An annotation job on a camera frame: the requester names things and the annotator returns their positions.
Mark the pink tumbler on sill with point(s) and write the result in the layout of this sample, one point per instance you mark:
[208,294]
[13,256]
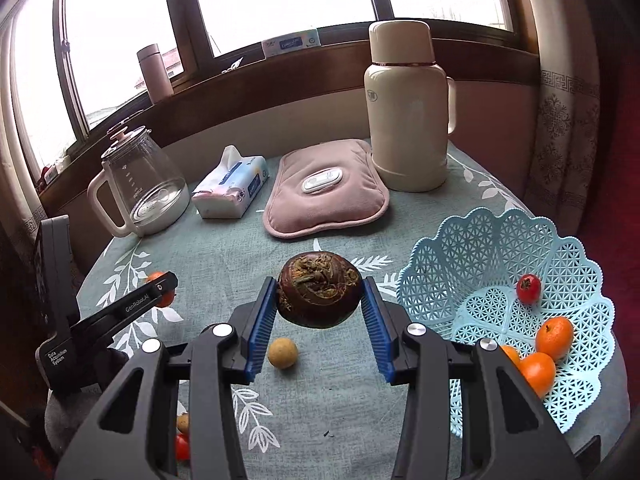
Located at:
[154,73]

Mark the small tangerine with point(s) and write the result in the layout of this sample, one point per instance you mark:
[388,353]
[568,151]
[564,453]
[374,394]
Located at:
[555,337]

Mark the light blue plastic basket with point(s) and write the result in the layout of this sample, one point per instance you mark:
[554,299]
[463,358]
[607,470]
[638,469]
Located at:
[461,283]

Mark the white items on sill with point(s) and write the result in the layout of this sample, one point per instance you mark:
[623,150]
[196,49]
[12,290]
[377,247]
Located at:
[49,173]

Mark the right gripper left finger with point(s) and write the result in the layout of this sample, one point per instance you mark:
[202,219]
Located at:
[130,432]

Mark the dark passion fruit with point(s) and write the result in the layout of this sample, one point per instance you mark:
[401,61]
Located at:
[318,290]

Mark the left beige curtain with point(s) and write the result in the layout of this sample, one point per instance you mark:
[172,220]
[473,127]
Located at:
[21,207]

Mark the beige curtain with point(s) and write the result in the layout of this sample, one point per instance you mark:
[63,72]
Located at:
[21,207]
[568,113]

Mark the cream thermos flask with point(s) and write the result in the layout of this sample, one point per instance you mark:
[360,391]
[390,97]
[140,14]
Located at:
[411,105]

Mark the white blue box on sill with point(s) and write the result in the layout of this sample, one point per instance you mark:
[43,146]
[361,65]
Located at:
[295,41]

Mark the large orange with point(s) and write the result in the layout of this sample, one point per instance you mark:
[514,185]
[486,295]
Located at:
[512,354]

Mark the red cherry tomato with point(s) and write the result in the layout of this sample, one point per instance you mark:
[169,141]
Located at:
[529,289]
[182,447]

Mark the right beige curtain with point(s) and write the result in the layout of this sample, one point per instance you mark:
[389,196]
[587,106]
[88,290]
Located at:
[568,113]

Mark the small tan longan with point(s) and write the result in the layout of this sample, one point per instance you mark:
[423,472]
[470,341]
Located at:
[282,353]

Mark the tissue pack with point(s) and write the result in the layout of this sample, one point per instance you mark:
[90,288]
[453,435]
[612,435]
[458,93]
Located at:
[227,191]

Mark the pink hot water bag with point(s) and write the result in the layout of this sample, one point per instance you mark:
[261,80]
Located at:
[328,186]

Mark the green leaf pattern tablecloth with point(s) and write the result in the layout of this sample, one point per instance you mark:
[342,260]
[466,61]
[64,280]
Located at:
[332,415]

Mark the glass kettle white handle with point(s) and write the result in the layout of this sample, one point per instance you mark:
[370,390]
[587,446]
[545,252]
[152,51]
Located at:
[149,191]

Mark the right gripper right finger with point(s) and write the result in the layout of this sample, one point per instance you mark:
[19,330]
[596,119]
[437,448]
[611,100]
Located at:
[506,431]

